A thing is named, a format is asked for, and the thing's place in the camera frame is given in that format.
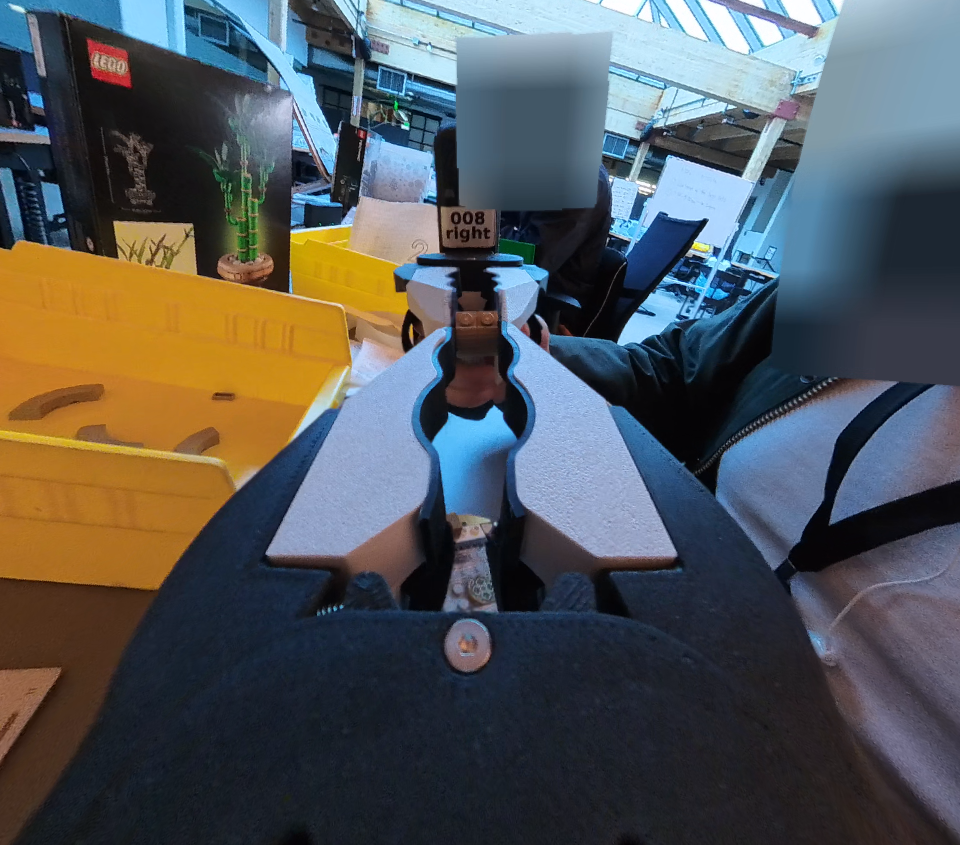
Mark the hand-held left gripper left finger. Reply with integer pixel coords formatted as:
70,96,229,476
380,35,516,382
264,327,456,608

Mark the person's right hand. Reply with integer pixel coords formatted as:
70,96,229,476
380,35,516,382
446,356,507,420

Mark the grey desk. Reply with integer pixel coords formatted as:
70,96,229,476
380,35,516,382
0,402,519,845

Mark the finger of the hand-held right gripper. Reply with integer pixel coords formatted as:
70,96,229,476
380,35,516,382
405,269,462,336
493,272,541,336

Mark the person's grey hoodie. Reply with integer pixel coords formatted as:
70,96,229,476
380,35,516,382
716,380,960,845

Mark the dark blue office chair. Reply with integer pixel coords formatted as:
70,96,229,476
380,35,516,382
600,211,710,344

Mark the black toy set box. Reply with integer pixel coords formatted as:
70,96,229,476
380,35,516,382
26,11,295,293
330,123,436,209

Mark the yellow plastic bin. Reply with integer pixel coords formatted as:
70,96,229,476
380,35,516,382
0,241,354,591
288,226,436,321

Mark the thin white wire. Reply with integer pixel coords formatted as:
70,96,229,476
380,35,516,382
813,563,946,666

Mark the white whiteboard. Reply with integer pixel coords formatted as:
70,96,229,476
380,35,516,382
641,156,755,254

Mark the round toy brick model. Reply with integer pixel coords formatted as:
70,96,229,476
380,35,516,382
444,513,500,612

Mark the instruction booklet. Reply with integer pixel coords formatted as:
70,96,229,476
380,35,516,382
0,667,63,764

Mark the white paper bag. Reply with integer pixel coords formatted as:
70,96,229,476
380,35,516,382
348,196,440,265

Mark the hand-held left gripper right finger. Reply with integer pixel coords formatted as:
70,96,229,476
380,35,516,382
493,326,679,612

